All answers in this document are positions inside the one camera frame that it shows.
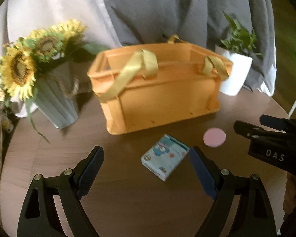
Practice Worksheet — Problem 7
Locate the pink round puff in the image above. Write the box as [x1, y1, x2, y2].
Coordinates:
[203, 128, 226, 148]

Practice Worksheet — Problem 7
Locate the blue cartoon tissue pack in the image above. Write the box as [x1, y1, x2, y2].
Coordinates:
[141, 134, 189, 181]

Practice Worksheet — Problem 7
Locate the white plant pot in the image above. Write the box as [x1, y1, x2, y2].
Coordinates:
[215, 45, 253, 96]

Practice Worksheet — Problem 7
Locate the green leafy plant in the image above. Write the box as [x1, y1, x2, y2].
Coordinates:
[220, 11, 264, 59]

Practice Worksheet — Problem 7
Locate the grey ribbed vase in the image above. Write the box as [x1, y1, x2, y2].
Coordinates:
[35, 62, 79, 129]

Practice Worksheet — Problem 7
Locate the sunflower bouquet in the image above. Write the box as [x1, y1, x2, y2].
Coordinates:
[0, 19, 109, 144]

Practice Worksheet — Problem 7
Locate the orange plastic crate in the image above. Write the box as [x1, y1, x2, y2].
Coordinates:
[88, 35, 232, 135]

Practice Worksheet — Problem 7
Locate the grey curtain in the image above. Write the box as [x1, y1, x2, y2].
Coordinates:
[104, 0, 276, 96]

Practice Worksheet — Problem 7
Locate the pale pink curtain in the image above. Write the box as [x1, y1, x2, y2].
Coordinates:
[0, 0, 123, 119]

